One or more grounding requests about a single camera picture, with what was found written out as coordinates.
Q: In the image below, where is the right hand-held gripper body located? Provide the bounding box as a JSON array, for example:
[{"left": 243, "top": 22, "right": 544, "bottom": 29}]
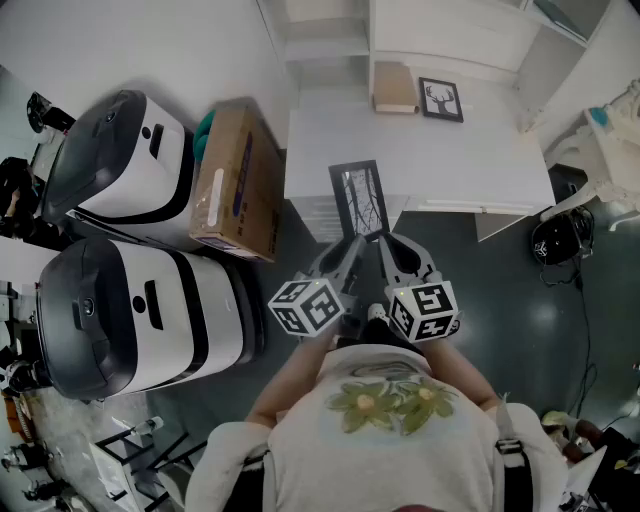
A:
[{"left": 384, "top": 278, "right": 459, "bottom": 344}]

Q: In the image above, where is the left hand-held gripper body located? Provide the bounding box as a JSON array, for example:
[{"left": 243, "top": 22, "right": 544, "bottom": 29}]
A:
[{"left": 268, "top": 272, "right": 359, "bottom": 339}]

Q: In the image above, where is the black framed tree picture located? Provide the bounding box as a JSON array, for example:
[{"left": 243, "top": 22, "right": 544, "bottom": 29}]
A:
[{"left": 328, "top": 159, "right": 392, "bottom": 244}]

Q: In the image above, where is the person's left forearm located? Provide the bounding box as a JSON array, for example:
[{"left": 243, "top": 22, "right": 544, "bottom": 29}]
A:
[{"left": 244, "top": 328, "right": 337, "bottom": 427}]

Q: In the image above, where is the person's right forearm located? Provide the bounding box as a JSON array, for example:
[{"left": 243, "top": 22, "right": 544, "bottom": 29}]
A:
[{"left": 423, "top": 338, "right": 502, "bottom": 410}]

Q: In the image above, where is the white table top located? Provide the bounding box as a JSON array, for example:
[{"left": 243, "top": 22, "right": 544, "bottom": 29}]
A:
[{"left": 283, "top": 74, "right": 558, "bottom": 244}]

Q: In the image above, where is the white shelf unit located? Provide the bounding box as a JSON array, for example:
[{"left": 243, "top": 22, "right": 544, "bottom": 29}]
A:
[{"left": 257, "top": 0, "right": 640, "bottom": 136}]

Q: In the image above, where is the brown cardboard box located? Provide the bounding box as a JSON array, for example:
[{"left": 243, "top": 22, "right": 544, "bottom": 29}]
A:
[{"left": 188, "top": 99, "right": 287, "bottom": 264}]

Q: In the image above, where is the black round device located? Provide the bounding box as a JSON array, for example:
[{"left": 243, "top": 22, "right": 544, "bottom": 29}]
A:
[{"left": 530, "top": 206, "right": 597, "bottom": 267}]

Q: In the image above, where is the person's flower print shirt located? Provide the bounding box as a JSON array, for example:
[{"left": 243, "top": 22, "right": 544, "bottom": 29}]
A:
[{"left": 184, "top": 343, "right": 570, "bottom": 512}]

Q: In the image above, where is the white and black robot machine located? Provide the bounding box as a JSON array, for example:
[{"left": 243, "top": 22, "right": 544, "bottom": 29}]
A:
[
  {"left": 34, "top": 236, "right": 267, "bottom": 402},
  {"left": 39, "top": 89, "right": 197, "bottom": 252}
]

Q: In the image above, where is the teal round object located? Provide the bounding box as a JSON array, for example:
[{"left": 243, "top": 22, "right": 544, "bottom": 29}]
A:
[{"left": 192, "top": 110, "right": 217, "bottom": 164}]

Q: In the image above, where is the tan wooden box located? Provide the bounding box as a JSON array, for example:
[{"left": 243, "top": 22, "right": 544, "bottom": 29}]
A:
[{"left": 372, "top": 61, "right": 421, "bottom": 116}]

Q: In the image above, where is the clear plastic bottle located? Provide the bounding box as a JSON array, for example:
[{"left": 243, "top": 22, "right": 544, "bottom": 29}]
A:
[{"left": 131, "top": 415, "right": 166, "bottom": 436}]

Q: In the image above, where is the black folding stand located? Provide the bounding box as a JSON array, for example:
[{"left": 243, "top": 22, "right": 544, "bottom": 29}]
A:
[{"left": 93, "top": 423, "right": 202, "bottom": 507}]

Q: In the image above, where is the black floor cable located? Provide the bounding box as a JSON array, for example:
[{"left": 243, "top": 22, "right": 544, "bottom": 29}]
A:
[{"left": 539, "top": 259, "right": 600, "bottom": 417}]

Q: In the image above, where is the grey shoulder strap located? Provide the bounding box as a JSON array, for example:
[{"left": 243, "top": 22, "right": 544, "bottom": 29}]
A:
[
  {"left": 491, "top": 391, "right": 534, "bottom": 512},
  {"left": 238, "top": 448, "right": 275, "bottom": 512}
]

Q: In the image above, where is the black framed deer picture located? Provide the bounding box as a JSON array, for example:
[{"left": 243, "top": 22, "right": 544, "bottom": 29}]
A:
[{"left": 418, "top": 76, "right": 465, "bottom": 124}]

